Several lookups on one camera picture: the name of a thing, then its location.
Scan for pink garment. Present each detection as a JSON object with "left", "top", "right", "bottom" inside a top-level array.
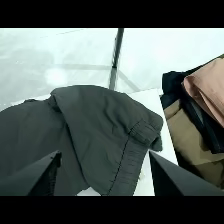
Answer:
[{"left": 182, "top": 57, "right": 224, "bottom": 128}]

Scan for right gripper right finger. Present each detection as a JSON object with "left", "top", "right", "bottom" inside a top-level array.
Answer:
[{"left": 148, "top": 150, "right": 224, "bottom": 197}]

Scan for olive brown garment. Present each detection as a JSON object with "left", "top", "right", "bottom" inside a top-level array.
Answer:
[{"left": 163, "top": 99, "right": 224, "bottom": 190}]

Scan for black garment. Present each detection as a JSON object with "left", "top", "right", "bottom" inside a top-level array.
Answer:
[{"left": 160, "top": 65, "right": 224, "bottom": 155}]

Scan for dark grey pants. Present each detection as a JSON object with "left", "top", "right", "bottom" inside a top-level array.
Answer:
[{"left": 0, "top": 84, "right": 164, "bottom": 197}]

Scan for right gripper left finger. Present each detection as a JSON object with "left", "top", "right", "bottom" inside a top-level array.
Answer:
[{"left": 0, "top": 150, "right": 63, "bottom": 197}]

